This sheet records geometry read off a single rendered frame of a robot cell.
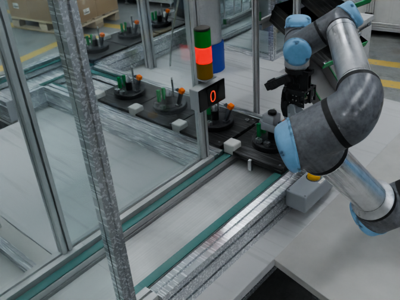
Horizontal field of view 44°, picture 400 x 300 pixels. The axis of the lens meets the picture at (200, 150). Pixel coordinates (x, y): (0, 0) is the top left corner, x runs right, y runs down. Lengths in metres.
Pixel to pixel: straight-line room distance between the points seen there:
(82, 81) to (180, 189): 0.84
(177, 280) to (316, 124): 0.52
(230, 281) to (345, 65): 0.64
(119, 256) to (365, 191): 0.61
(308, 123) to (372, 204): 0.36
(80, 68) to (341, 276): 0.92
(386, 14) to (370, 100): 4.61
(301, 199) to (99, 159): 0.79
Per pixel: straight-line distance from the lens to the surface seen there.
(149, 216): 1.48
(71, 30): 0.76
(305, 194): 1.50
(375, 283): 1.41
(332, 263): 1.44
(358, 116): 1.02
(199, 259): 1.29
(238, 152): 1.67
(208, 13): 2.47
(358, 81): 1.06
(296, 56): 1.37
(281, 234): 1.51
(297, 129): 1.04
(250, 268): 1.41
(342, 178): 1.18
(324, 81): 1.91
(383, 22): 5.66
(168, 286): 1.24
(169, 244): 1.41
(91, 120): 0.82
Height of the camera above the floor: 1.86
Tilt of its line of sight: 32 degrees down
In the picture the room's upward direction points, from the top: 5 degrees counter-clockwise
